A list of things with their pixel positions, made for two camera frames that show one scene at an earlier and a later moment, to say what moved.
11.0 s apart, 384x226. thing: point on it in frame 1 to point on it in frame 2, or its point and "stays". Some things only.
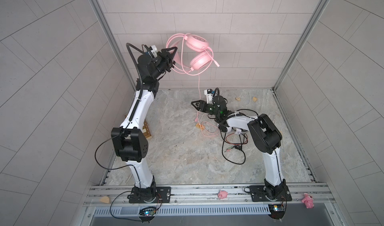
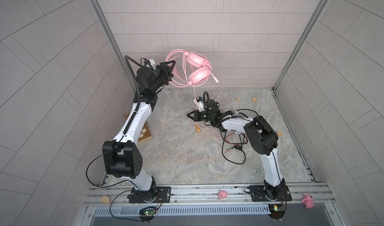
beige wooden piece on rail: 105,199 stays
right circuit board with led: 277,211 stays
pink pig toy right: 308,200 stays
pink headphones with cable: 194,55 to 190,68
